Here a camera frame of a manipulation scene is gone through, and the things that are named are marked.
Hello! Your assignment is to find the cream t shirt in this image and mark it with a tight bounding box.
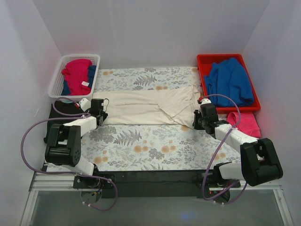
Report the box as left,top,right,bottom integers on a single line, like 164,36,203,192
93,86,201,128

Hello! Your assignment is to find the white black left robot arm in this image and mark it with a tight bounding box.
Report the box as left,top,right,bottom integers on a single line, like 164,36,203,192
45,98,109,188

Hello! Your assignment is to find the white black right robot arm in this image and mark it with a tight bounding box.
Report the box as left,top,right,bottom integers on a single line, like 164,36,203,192
193,104,284,187

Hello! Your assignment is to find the folded black t shirt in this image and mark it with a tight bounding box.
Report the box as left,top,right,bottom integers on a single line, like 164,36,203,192
44,101,83,144

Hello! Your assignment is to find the navy t shirt in basket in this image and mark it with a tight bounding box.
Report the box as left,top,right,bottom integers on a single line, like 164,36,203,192
61,65,96,96

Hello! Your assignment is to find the floral table mat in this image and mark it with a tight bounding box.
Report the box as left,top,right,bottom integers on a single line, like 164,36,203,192
81,67,240,171

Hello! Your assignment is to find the folded pink t shirt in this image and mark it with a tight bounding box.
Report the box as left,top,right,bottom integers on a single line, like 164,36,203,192
227,112,261,138

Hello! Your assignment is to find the magenta t shirt in basket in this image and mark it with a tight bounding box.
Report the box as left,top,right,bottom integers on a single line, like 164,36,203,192
61,59,94,96

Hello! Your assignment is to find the white plastic basket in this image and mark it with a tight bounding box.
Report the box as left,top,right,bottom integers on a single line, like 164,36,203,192
48,54,100,101

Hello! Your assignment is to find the blue t shirt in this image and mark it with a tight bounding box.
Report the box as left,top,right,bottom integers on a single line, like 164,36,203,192
204,58,254,107

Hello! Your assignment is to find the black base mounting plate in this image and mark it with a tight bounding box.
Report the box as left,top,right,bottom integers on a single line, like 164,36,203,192
73,169,235,198

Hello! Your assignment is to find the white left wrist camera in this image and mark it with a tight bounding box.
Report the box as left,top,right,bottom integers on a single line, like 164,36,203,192
75,98,91,112

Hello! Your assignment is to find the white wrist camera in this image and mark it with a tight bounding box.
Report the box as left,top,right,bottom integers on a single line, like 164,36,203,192
75,98,91,112
198,97,212,105

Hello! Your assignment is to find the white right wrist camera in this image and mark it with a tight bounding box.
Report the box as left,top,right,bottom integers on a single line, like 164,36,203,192
198,97,212,105

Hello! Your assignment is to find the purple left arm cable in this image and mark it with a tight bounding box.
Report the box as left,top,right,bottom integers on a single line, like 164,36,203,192
20,97,118,211

